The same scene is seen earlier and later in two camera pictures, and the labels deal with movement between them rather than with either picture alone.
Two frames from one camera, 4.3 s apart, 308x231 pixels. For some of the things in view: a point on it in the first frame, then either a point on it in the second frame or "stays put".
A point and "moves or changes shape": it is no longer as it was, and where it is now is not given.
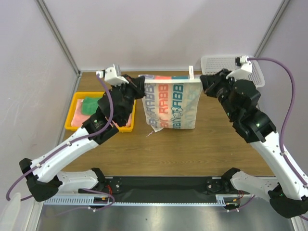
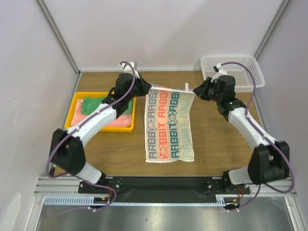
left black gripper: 136,84 stays put
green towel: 89,105 stays put
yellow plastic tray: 78,95 stays put
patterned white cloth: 172,101 moves or changes shape
